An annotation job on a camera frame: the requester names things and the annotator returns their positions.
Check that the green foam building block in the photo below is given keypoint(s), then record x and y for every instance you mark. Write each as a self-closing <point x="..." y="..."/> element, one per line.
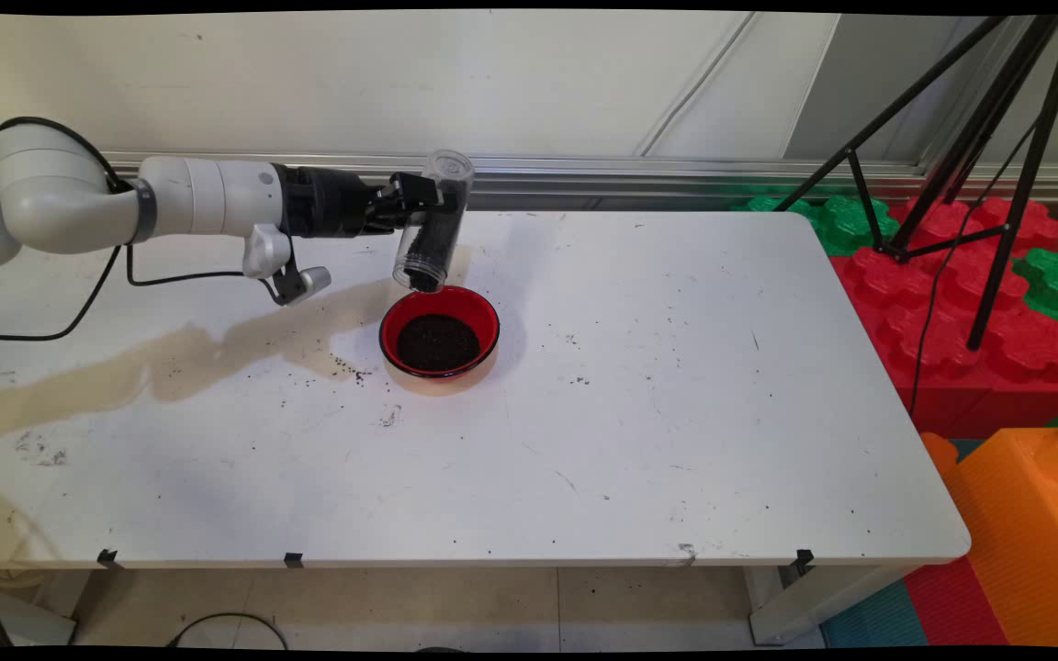
<point x="1057" y="285"/>
<point x="846" y="225"/>

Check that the black tape piece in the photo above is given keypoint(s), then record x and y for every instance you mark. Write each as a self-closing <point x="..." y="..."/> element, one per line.
<point x="803" y="560"/>
<point x="294" y="559"/>
<point x="108" y="557"/>

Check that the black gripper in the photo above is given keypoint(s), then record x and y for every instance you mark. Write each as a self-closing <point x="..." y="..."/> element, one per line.
<point x="327" y="202"/>

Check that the orange foam block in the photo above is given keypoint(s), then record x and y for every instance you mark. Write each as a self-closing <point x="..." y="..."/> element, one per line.
<point x="1016" y="551"/>

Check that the red and black bowl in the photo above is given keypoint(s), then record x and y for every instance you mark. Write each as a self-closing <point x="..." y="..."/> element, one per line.
<point x="437" y="344"/>

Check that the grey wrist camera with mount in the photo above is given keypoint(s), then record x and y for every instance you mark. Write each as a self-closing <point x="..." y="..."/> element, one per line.
<point x="267" y="252"/>

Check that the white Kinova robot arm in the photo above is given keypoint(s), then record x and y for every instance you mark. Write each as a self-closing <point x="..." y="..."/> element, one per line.
<point x="61" y="193"/>

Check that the white table leg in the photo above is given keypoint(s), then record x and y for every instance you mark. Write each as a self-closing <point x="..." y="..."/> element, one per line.
<point x="28" y="620"/>
<point x="814" y="601"/>

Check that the teal floor mat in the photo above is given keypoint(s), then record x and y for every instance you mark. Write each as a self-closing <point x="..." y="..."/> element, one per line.
<point x="873" y="620"/>

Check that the black tripod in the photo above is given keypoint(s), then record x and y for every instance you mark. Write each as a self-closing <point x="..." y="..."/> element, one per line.
<point x="1029" y="174"/>

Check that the clear plastic jar black seeds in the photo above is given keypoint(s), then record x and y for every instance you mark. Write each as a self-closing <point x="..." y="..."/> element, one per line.
<point x="433" y="248"/>

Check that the red floor mat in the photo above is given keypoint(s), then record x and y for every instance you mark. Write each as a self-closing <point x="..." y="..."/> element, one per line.
<point x="951" y="606"/>

